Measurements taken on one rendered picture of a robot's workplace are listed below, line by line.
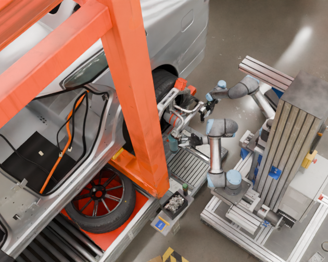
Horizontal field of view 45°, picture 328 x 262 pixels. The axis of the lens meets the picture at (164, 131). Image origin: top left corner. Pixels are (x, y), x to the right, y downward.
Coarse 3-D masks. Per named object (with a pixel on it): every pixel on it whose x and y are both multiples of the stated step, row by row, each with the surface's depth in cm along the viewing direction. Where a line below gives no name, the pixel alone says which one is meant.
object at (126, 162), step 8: (128, 152) 365; (112, 160) 362; (120, 160) 362; (128, 160) 361; (136, 160) 354; (120, 168) 364; (128, 168) 354; (136, 168) 344; (128, 176) 366; (136, 176) 352
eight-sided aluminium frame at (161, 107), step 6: (174, 90) 343; (180, 90) 344; (186, 90) 356; (168, 96) 341; (174, 96) 341; (162, 102) 338; (168, 102) 337; (162, 108) 334; (186, 108) 379; (168, 132) 384; (162, 138) 369
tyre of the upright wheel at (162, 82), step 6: (156, 72) 351; (162, 72) 353; (168, 72) 360; (156, 78) 344; (162, 78) 346; (168, 78) 347; (174, 78) 350; (156, 84) 340; (162, 84) 340; (168, 84) 341; (174, 84) 348; (156, 90) 337; (162, 90) 337; (168, 90) 345; (156, 96) 335; (126, 126) 360; (168, 126) 387; (162, 132) 383
